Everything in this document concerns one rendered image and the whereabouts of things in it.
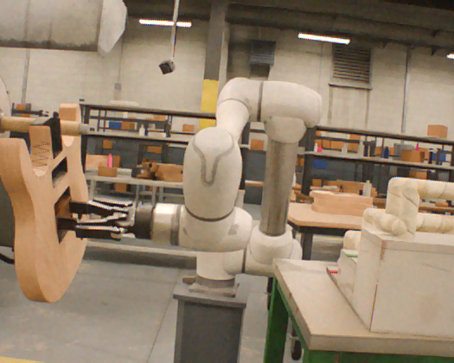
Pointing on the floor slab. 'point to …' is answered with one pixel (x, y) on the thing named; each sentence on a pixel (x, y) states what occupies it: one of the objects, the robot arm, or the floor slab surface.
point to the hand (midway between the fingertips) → (65, 214)
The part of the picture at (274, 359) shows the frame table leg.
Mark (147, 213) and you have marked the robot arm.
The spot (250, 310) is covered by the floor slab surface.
